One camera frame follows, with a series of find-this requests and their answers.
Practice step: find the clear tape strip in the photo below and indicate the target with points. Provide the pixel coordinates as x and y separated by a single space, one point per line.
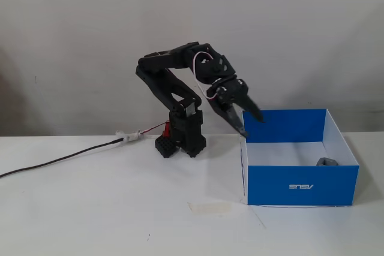
210 208

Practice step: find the black clamp with red lever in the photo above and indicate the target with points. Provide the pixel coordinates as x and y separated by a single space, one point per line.
165 146

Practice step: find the blue and white cardboard box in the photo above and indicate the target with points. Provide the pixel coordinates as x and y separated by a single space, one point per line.
300 184

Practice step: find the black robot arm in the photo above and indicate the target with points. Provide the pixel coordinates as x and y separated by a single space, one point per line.
177 88

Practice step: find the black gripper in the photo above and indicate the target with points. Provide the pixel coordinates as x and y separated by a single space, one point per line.
233 90

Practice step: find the gray block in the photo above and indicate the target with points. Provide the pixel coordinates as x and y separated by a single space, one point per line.
327 162

